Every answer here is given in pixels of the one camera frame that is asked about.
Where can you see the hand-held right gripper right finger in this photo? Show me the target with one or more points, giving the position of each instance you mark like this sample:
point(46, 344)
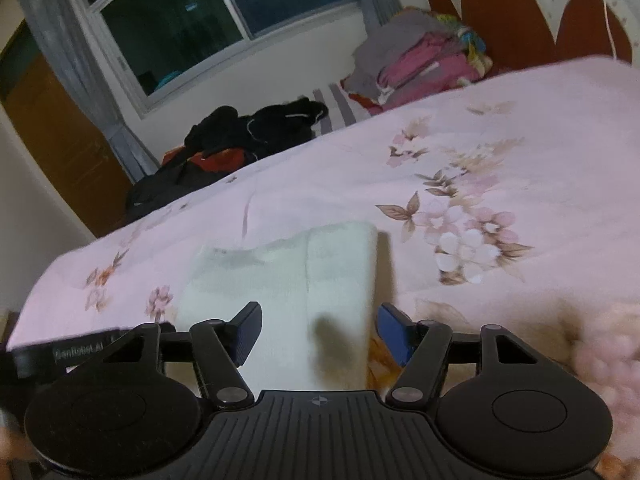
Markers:
point(392, 331)

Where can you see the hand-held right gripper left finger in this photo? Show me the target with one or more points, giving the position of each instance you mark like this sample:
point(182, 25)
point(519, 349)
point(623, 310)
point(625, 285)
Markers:
point(248, 330)

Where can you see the pale green towel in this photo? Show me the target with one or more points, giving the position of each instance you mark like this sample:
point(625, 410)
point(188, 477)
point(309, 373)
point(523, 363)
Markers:
point(330, 280)

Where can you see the pile of black clothes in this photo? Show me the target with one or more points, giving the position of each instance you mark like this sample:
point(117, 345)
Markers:
point(270, 120)

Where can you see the pile of pink grey clothes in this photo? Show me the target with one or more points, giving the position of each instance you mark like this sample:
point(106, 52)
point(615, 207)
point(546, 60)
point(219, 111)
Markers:
point(420, 55)

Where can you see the red orange garment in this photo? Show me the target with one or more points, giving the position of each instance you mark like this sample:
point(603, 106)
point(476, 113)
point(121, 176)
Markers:
point(215, 160)

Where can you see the pink floral bedsheet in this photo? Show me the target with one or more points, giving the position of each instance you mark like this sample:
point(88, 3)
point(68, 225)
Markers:
point(500, 150)

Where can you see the brown wooden door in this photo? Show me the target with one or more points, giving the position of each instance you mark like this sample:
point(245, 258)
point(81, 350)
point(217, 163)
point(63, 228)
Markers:
point(55, 135)

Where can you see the grey striped cloth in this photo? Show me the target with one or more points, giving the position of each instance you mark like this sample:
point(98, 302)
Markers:
point(332, 107)

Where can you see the white framed window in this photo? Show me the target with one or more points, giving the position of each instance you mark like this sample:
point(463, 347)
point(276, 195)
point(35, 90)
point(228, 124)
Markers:
point(210, 20)

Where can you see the red and white headboard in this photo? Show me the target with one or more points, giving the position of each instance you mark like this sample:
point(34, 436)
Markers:
point(515, 15)

